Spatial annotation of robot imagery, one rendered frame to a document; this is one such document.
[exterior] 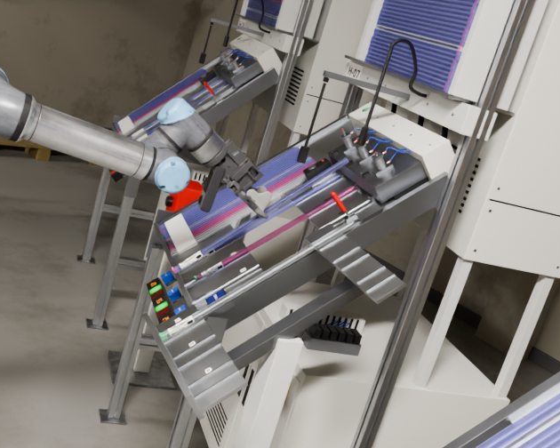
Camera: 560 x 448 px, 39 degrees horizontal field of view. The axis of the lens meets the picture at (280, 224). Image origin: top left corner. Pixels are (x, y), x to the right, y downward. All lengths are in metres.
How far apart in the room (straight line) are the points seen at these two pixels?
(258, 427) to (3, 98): 0.87
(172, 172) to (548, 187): 0.99
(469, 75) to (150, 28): 5.36
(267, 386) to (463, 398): 0.73
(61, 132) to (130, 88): 5.51
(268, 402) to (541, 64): 1.03
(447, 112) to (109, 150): 0.83
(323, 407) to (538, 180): 0.81
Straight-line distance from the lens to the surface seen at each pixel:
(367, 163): 2.06
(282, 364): 1.71
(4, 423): 2.70
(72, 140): 1.59
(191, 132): 1.77
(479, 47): 1.90
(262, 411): 1.76
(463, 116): 1.90
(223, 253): 2.12
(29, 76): 6.67
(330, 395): 2.08
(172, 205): 2.87
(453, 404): 2.27
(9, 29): 6.53
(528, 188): 2.09
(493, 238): 2.09
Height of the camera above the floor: 1.46
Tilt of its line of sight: 15 degrees down
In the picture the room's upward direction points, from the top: 17 degrees clockwise
